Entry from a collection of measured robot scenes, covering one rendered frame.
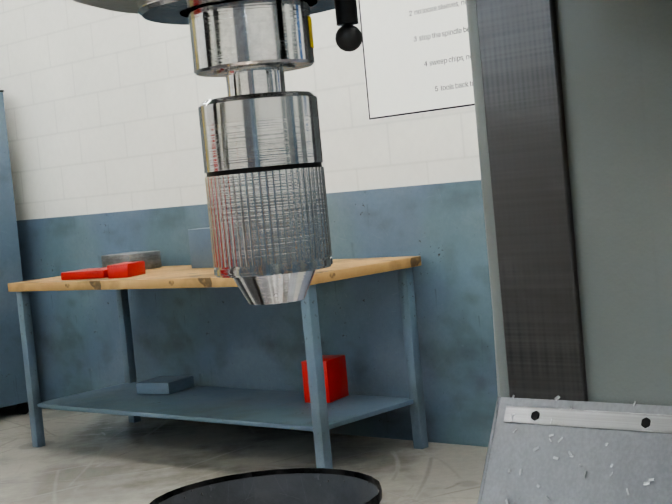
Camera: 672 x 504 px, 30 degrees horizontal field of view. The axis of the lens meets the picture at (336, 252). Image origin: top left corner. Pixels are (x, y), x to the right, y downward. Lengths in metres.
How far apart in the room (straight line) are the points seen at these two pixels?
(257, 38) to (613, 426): 0.45
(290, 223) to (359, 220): 5.55
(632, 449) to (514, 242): 0.16
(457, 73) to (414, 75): 0.24
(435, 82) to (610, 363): 4.90
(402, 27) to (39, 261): 3.18
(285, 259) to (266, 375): 6.13
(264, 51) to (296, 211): 0.06
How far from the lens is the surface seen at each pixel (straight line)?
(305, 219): 0.48
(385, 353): 6.02
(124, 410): 6.30
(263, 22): 0.48
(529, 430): 0.87
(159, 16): 0.50
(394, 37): 5.87
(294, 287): 0.48
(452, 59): 5.66
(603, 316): 0.84
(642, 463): 0.82
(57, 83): 7.78
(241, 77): 0.49
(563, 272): 0.85
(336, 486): 2.72
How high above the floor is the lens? 1.23
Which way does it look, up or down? 3 degrees down
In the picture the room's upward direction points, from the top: 5 degrees counter-clockwise
